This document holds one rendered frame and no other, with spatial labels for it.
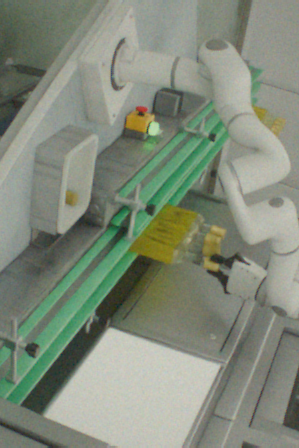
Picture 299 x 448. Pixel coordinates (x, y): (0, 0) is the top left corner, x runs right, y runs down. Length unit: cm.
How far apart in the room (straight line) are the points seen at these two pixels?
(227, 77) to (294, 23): 608
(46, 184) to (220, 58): 52
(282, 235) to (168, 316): 47
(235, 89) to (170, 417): 78
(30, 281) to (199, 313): 53
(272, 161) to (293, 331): 63
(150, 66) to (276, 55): 603
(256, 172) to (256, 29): 623
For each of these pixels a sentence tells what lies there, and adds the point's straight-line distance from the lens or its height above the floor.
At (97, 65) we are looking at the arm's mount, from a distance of 163.
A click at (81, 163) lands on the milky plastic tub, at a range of 171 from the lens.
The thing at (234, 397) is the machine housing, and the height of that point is 137.
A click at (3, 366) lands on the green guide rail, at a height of 92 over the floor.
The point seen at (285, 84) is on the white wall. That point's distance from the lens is 775.
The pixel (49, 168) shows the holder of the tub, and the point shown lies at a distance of 157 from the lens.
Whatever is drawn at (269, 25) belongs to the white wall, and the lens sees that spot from 765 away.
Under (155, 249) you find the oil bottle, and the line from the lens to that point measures 185.
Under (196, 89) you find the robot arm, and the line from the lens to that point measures 169.
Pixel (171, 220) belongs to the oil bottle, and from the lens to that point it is 195.
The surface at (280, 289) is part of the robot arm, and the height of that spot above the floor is 139.
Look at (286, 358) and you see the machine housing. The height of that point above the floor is 147.
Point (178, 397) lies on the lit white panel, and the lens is 159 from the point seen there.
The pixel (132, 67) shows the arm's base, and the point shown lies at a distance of 173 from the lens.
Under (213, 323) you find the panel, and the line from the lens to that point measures 184.
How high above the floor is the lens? 141
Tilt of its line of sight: 13 degrees down
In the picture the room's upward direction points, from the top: 108 degrees clockwise
